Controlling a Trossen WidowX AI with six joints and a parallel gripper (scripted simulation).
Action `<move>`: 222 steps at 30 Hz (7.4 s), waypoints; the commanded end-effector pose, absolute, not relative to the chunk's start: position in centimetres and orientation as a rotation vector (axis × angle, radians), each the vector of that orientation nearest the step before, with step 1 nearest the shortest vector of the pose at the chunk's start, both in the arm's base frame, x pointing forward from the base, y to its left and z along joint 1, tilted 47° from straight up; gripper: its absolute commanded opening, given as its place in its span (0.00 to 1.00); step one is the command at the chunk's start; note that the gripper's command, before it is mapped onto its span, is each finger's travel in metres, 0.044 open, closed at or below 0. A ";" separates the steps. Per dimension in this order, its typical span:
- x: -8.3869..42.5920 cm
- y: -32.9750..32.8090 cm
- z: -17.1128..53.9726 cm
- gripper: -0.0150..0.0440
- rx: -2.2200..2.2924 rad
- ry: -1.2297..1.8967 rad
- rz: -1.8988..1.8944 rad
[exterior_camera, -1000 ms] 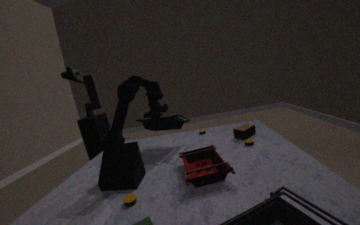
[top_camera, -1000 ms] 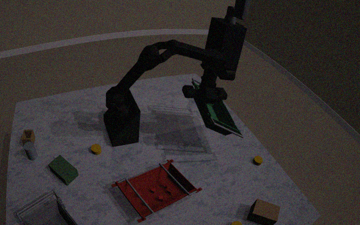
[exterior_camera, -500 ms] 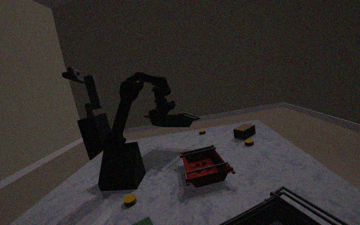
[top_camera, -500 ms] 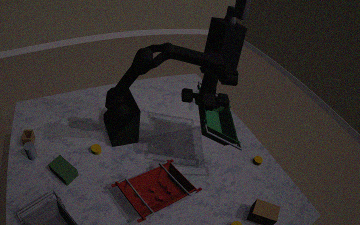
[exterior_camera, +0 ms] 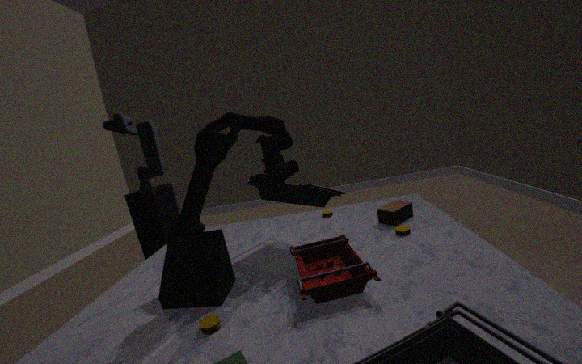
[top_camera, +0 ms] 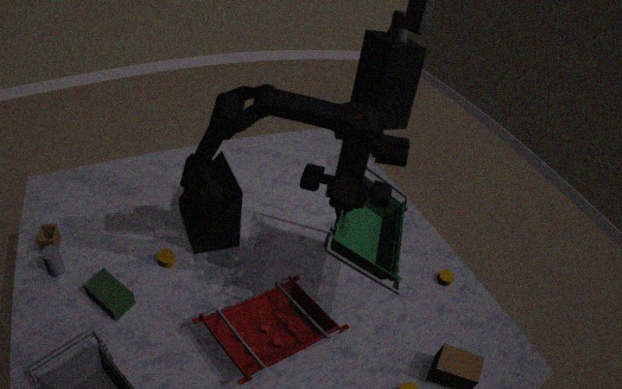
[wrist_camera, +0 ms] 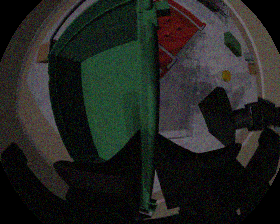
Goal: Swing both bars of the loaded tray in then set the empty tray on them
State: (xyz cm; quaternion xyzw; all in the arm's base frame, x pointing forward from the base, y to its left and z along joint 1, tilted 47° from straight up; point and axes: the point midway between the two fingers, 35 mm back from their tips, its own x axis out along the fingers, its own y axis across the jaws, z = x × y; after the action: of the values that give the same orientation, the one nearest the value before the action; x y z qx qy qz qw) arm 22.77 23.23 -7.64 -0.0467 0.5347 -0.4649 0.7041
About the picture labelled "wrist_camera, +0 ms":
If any yellow short cylinder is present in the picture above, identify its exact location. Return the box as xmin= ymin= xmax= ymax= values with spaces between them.
xmin=222 ymin=69 xmax=230 ymax=81

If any red plastic tray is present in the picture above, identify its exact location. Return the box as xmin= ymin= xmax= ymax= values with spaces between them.
xmin=157 ymin=0 xmax=207 ymax=79

